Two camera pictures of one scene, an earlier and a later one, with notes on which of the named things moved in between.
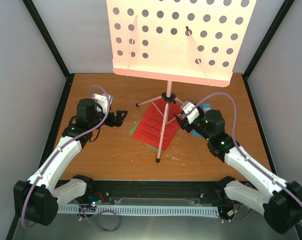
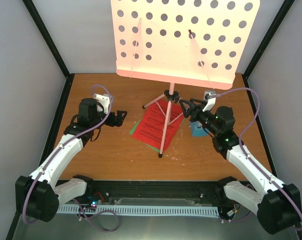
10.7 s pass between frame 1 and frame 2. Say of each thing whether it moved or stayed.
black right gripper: moved
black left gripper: stayed
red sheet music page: stayed
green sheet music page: stayed
